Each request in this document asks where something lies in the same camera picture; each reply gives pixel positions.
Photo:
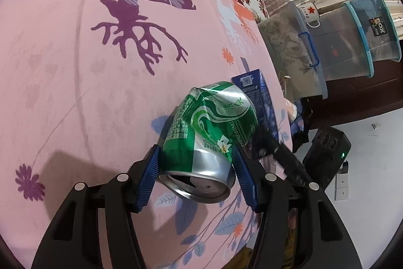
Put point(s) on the black device with green light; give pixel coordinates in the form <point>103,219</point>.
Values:
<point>327,155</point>

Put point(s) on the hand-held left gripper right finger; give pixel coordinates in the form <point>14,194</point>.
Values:
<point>244,180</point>

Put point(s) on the crushed green drink can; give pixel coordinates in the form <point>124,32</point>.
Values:
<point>204,130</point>

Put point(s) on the dark wooden cabinet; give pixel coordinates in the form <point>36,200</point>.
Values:
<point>362,95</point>

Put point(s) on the clear storage box blue rim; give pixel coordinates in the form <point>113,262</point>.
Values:
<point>377,26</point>
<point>340,45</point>

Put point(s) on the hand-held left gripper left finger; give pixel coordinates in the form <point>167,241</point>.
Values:
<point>148,180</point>

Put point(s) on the white wall socket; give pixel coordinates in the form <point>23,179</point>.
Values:
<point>341,187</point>

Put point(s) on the white mug with red star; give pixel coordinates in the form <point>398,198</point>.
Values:
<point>310,12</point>

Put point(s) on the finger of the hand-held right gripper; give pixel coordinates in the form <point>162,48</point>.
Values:
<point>283,158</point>

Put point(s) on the blue carton with white cap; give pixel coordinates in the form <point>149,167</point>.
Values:
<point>256,92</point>

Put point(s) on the pink printed blanket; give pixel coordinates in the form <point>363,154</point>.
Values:
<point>78,83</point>

